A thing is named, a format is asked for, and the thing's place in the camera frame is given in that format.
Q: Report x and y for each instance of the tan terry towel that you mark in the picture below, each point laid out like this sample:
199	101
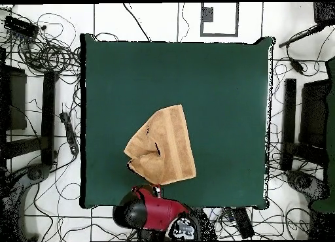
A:
170	147

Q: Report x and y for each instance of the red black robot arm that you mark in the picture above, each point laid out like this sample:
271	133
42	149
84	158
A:
159	210

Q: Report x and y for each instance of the black flat panel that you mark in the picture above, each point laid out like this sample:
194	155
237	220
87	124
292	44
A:
314	113
15	100

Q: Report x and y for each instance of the dark green table cloth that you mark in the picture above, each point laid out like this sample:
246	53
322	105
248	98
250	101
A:
117	82

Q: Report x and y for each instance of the black power strip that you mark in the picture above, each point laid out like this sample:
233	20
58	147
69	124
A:
69	132

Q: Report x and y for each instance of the black stand bar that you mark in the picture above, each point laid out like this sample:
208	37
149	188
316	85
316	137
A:
48	116
289	121

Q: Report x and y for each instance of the dark stand base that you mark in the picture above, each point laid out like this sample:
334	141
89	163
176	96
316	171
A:
34	173
303	181

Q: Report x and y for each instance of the black power adapter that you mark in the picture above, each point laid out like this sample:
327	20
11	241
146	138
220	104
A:
297	66

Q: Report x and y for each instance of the black tripod pole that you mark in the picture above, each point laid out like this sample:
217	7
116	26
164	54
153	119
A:
301	36

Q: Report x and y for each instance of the black speckled box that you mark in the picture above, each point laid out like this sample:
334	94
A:
324	13

